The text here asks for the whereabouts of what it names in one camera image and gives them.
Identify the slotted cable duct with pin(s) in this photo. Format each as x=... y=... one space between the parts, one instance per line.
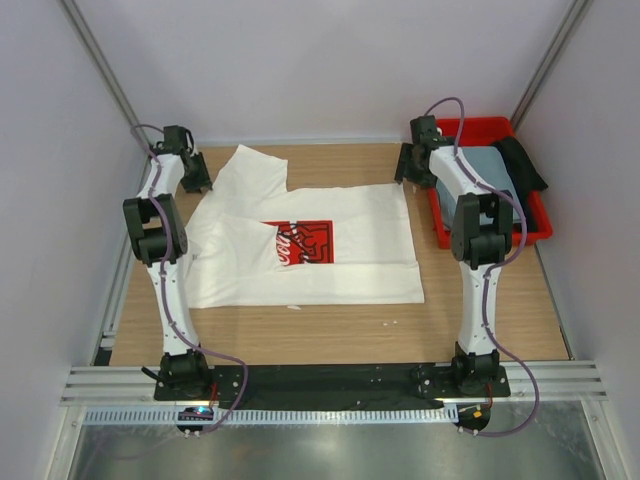
x=196 y=415

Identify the grey folded t shirt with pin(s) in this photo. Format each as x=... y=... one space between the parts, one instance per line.
x=489 y=164

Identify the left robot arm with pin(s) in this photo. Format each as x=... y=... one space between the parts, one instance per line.
x=159 y=241

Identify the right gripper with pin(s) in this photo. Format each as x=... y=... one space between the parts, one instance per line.
x=404 y=170

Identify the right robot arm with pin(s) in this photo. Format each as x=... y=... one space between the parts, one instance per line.
x=480 y=239

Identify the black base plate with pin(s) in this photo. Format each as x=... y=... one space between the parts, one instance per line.
x=331 y=388

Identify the aluminium frame post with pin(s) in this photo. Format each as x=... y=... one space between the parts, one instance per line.
x=561 y=38
x=91 y=45

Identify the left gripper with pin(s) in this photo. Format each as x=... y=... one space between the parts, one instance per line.
x=204 y=181

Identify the left aluminium frame post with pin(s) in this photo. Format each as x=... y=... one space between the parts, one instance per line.
x=91 y=45

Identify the black t shirt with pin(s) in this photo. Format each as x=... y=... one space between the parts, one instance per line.
x=523 y=174

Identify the red plastic bin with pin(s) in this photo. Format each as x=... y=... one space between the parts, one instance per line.
x=477 y=132

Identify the right aluminium frame post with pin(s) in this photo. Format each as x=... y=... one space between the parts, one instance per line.
x=561 y=38

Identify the white t shirt red print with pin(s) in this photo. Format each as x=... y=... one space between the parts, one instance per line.
x=254 y=242

